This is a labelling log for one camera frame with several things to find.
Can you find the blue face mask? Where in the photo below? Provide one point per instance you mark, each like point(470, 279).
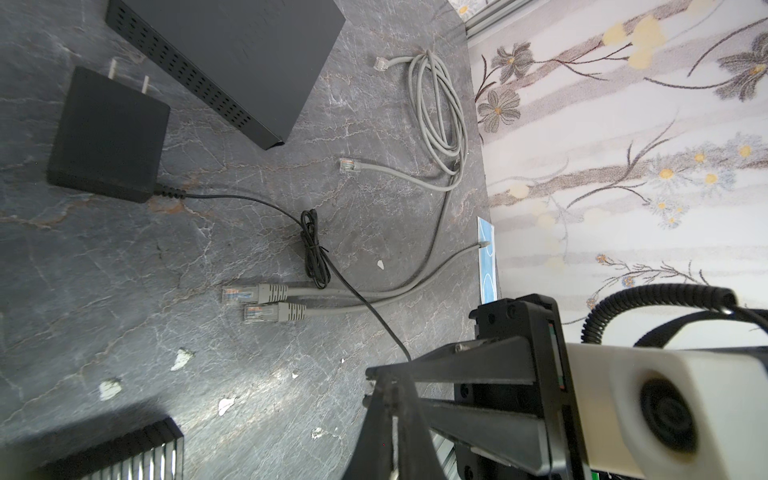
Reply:
point(487, 262)

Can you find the black ribbed network switch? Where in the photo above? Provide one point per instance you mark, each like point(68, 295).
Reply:
point(152, 452)

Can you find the dark grey flat switch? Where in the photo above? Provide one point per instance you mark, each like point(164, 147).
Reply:
point(253, 62)

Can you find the black power adapter with cable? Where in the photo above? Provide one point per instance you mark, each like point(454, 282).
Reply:
point(109, 143)

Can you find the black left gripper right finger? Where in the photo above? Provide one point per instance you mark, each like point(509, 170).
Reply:
point(468, 372)

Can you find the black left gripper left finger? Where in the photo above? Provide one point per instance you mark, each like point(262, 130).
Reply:
point(394, 441)

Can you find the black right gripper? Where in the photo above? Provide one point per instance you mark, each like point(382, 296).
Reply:
point(550, 398)

